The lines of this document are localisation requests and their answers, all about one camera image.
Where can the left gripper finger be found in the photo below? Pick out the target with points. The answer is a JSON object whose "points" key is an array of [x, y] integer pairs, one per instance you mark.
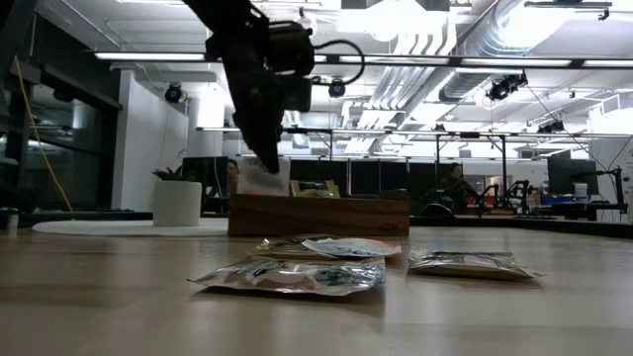
{"points": [[259, 138]]}

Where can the background black robot arm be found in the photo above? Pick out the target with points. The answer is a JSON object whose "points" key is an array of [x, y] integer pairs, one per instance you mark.
{"points": [[487, 198], [516, 193]]}

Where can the white cup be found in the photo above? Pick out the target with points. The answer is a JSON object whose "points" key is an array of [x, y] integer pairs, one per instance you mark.
{"points": [[10, 220]]}

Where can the white container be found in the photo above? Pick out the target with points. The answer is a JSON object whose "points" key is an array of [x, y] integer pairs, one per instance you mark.
{"points": [[581, 190]]}

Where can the white round mat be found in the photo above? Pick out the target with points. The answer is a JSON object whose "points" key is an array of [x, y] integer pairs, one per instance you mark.
{"points": [[123, 227]]}

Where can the brown wooden compartment tray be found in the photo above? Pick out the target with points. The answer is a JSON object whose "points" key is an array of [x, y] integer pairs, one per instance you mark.
{"points": [[316, 216]]}

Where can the white plant pot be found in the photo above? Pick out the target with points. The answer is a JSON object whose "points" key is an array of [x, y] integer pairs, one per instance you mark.
{"points": [[176, 203]]}

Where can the black ceiling camera cluster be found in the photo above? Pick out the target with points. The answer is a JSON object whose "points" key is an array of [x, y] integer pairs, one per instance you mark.
{"points": [[504, 86]]}

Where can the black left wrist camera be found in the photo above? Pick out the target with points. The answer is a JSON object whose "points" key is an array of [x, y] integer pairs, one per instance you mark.
{"points": [[292, 47]]}

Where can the black metal rack frame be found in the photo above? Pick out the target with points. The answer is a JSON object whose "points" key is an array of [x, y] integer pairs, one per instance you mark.
{"points": [[445, 133]]}

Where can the black monitor on arm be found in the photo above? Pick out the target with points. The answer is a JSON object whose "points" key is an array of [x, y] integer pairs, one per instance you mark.
{"points": [[571, 175]]}

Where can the long light bar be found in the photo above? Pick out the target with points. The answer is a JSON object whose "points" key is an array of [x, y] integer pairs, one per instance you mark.
{"points": [[445, 61]]}

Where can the black office chair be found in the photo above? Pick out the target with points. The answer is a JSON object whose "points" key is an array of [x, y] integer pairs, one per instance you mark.
{"points": [[437, 210]]}

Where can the black round spotlight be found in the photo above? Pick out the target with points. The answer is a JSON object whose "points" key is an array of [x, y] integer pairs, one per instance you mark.
{"points": [[337, 89], [173, 93]]}

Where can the small green succulent plant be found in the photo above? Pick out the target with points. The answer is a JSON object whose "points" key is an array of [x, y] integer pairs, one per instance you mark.
{"points": [[170, 174]]}

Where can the person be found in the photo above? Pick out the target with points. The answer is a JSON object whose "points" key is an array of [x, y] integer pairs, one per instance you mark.
{"points": [[457, 188], [232, 175]]}

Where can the silver green front packet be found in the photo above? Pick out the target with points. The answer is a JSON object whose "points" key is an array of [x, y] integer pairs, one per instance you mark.
{"points": [[292, 277]]}

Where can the blue box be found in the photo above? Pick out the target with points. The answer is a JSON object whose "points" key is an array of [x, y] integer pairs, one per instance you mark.
{"points": [[559, 199]]}

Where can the black desk monitor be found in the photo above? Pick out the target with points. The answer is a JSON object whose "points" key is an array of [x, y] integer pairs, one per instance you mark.
{"points": [[205, 170]]}

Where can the white orange tea packet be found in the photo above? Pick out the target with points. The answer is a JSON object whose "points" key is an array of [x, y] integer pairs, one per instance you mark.
{"points": [[262, 184], [353, 245]]}

